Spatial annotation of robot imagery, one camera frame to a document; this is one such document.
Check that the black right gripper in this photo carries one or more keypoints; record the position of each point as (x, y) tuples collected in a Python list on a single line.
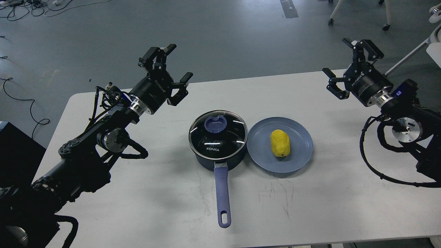
[(365, 82)]

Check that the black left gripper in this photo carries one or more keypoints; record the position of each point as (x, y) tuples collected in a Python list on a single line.
[(158, 86)]

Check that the glass pot lid purple knob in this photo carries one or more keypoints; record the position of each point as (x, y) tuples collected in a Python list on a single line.
[(218, 135)]

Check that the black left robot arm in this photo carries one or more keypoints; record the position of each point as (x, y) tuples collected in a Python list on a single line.
[(29, 216)]

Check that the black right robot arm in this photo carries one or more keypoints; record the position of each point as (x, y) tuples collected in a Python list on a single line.
[(404, 126)]

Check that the white furniture at right edge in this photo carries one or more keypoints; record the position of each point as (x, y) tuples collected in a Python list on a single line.
[(435, 16)]

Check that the blue round plate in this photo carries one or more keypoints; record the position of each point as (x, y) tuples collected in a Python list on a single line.
[(259, 146)]

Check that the black box at left edge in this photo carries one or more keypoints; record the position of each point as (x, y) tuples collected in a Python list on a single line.
[(20, 156)]

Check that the dark blue saucepan purple handle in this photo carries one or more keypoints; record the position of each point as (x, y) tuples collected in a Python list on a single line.
[(221, 169)]

